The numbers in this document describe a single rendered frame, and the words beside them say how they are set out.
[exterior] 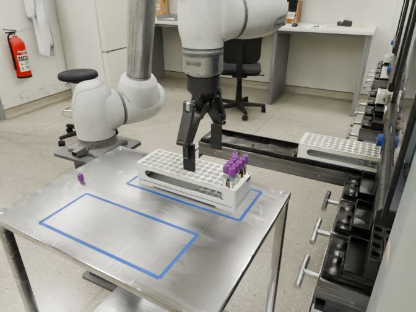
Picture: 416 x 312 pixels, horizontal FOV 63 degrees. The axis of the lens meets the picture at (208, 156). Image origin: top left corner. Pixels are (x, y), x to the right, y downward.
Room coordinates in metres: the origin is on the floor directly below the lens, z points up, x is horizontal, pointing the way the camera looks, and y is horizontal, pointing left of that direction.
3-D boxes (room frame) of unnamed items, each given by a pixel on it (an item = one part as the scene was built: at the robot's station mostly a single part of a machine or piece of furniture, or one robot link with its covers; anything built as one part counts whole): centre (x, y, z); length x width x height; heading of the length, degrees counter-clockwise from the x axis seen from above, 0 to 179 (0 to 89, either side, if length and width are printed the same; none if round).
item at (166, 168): (0.77, 0.04, 0.85); 0.30 x 0.10 x 0.06; 61
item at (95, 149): (1.27, 0.47, 0.73); 0.22 x 0.18 x 0.06; 153
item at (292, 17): (4.40, -1.02, 1.02); 0.22 x 0.17 x 0.24; 153
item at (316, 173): (1.02, -0.28, 0.78); 0.73 x 0.14 x 0.09; 63
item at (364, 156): (0.94, -0.44, 0.83); 0.30 x 0.10 x 0.06; 63
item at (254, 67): (3.73, -0.37, 0.52); 0.64 x 0.60 x 1.05; 173
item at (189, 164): (0.70, 0.04, 0.95); 0.03 x 0.01 x 0.07; 61
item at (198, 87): (0.76, 0.01, 1.09); 0.08 x 0.07 x 0.09; 151
